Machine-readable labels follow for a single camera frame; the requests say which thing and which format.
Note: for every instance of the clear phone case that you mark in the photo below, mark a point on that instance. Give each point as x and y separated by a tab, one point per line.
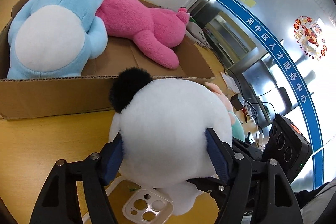
160	214

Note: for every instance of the glass door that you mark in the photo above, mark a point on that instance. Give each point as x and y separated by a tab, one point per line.
228	29

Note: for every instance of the person's grey clothing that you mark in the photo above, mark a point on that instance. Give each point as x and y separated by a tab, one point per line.
323	203

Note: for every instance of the white panda plush toy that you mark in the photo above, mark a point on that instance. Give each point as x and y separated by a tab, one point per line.
168	129

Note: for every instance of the blue window banner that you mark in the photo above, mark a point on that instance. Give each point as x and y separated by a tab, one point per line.
283	61

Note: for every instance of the white printed cloth bag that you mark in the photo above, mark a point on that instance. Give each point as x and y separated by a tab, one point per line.
197	32

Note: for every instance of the light blue bear plush toy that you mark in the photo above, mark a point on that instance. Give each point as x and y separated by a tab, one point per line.
47	37

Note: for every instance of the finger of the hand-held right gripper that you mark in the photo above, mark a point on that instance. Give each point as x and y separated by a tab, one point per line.
210	186
249	150

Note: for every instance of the large cardboard box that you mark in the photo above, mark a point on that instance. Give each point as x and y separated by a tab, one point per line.
52	98

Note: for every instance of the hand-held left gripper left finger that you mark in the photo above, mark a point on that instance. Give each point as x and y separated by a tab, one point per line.
114	161

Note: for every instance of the magenta bear plush toy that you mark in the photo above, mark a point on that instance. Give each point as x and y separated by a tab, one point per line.
147	22

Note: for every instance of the white charger plug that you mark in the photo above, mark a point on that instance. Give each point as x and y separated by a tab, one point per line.
261	138

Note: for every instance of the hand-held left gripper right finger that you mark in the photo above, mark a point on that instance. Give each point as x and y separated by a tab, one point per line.
218	158

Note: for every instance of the pink and teal plush toy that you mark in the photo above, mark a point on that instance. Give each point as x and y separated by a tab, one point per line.
231	113

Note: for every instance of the round festive window sticker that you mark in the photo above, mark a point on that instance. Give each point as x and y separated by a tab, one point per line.
311	33

